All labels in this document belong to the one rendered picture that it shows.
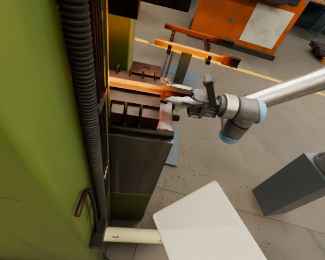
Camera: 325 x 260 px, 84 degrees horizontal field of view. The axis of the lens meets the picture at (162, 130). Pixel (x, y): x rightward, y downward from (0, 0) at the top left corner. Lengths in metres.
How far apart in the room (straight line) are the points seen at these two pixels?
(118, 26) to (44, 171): 0.67
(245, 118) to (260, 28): 3.74
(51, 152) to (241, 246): 0.19
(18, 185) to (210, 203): 0.18
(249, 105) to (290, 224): 1.40
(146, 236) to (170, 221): 0.54
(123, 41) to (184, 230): 0.73
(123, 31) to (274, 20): 3.82
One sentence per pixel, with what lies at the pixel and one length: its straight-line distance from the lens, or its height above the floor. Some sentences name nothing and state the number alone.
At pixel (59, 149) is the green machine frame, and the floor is 1.20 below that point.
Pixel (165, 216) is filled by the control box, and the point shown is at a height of 1.17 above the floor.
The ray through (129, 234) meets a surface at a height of 0.64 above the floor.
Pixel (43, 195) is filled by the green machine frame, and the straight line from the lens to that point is 0.23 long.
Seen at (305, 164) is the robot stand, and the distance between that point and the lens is 1.50.
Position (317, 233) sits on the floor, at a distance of 2.11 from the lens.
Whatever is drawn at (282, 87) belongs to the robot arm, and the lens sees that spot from 0.89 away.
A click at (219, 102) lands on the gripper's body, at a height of 0.99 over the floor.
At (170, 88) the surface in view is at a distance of 0.63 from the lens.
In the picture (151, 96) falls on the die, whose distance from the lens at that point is 0.61.
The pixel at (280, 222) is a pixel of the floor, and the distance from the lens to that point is 1.90.
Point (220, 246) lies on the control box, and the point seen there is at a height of 1.19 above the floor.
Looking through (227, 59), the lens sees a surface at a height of 0.99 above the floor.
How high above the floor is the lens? 1.36
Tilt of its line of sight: 47 degrees down
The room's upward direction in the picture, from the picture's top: 17 degrees clockwise
